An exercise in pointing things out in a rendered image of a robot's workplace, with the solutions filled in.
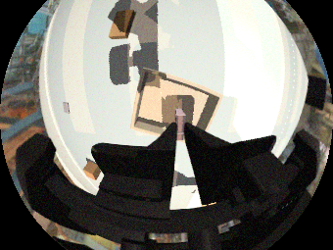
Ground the small orange cube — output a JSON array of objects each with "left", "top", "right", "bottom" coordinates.
[{"left": 83, "top": 162, "right": 100, "bottom": 180}]

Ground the white fuse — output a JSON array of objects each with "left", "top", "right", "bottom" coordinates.
[{"left": 175, "top": 107, "right": 186, "bottom": 140}]

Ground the beige open tray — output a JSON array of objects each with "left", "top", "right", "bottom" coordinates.
[{"left": 131, "top": 68, "right": 222, "bottom": 137}]

